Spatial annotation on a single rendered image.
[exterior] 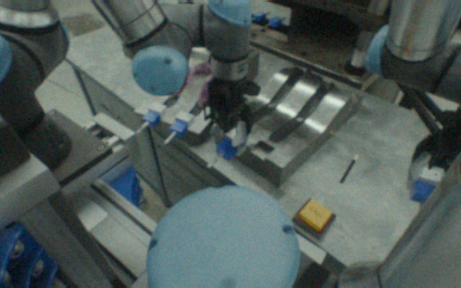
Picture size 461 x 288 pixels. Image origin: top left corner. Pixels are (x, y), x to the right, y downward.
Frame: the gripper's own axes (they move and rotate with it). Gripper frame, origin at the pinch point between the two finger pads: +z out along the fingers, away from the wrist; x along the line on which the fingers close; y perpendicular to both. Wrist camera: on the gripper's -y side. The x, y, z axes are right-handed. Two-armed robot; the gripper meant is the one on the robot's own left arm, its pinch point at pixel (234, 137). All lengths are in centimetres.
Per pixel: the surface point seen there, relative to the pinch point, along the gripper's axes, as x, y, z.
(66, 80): -232, -47, 95
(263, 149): 4.3, -8.8, 8.7
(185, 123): -21.5, -2.5, 8.0
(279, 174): 12.7, -3.9, 9.1
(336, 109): 15.0, -32.2, 2.9
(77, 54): -105, -13, 15
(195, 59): -47, -35, 8
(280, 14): -39, -89, 3
